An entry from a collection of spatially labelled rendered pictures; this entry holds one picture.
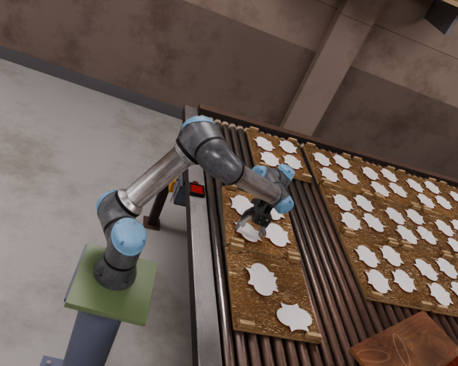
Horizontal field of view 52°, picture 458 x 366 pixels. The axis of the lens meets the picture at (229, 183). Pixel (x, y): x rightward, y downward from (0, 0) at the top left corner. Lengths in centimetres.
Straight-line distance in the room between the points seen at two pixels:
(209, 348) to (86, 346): 54
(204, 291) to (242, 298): 15
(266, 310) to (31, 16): 359
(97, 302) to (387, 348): 104
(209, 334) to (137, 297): 28
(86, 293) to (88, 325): 22
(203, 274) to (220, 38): 292
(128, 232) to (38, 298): 129
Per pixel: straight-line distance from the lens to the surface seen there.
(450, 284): 266
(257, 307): 182
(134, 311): 169
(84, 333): 193
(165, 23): 442
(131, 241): 157
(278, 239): 215
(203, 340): 167
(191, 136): 155
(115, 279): 168
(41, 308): 276
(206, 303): 177
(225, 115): 295
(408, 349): 195
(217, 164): 148
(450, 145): 535
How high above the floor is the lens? 220
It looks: 33 degrees down
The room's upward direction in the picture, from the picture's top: 25 degrees clockwise
